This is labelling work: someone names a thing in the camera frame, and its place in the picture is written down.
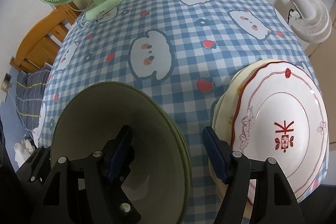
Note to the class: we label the white floor fan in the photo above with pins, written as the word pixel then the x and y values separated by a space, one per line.
pixel 310 20

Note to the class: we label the cream plate gold rim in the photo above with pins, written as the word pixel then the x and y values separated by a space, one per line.
pixel 223 117

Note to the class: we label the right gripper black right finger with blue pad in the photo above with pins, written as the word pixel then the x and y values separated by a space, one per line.
pixel 274 201

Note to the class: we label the white plate red floral rim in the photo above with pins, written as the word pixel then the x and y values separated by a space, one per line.
pixel 281 114

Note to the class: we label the blue checkered tablecloth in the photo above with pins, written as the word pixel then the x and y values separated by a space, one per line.
pixel 181 53

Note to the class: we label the grey plaid pillow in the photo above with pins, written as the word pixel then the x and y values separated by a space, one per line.
pixel 29 94

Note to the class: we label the wall power socket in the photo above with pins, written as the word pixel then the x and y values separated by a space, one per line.
pixel 6 83

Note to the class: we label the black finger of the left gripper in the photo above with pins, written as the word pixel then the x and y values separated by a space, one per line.
pixel 36 169

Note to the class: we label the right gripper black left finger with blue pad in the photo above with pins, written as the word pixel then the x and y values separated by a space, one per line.
pixel 89 190

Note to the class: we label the large floral ceramic bowl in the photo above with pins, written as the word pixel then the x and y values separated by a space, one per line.
pixel 159 182

